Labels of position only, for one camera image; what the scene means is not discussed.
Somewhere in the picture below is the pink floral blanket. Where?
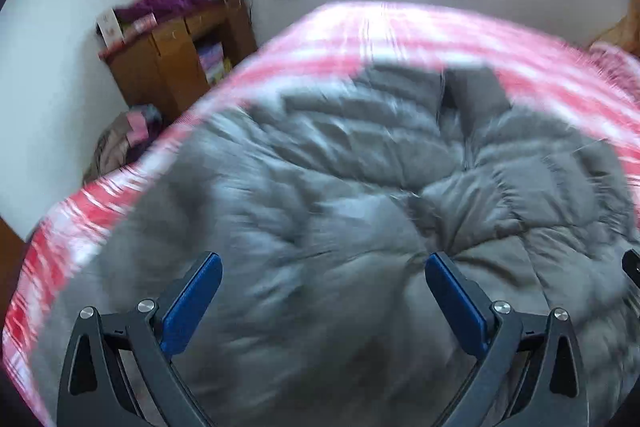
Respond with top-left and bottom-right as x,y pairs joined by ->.
587,44 -> 640,102

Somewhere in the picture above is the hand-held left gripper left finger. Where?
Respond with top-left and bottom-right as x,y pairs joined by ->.
56,252 -> 223,427

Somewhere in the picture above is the wooden headboard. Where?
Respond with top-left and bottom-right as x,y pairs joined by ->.
590,0 -> 640,52

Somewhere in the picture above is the wooden desk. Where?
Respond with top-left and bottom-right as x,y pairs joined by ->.
97,0 -> 258,125

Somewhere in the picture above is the purple cloth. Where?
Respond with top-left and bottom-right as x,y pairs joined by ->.
114,0 -> 211,24

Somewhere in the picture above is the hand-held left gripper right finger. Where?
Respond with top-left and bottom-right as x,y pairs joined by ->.
425,252 -> 596,427

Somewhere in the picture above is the flat pink box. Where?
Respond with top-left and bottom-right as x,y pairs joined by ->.
122,14 -> 157,42

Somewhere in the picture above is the white printed box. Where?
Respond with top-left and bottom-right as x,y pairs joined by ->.
96,8 -> 125,48

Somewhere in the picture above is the pile of clothes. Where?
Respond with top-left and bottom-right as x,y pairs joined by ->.
82,104 -> 163,185

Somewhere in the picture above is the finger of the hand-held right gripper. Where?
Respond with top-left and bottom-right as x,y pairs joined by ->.
621,248 -> 640,304

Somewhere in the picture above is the stack of boxes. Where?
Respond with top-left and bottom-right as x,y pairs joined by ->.
197,42 -> 233,85

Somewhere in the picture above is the grey puffer jacket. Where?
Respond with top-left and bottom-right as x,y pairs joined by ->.
47,62 -> 640,427

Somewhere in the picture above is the bed with red plaid sheet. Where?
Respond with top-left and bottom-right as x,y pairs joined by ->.
2,1 -> 640,427

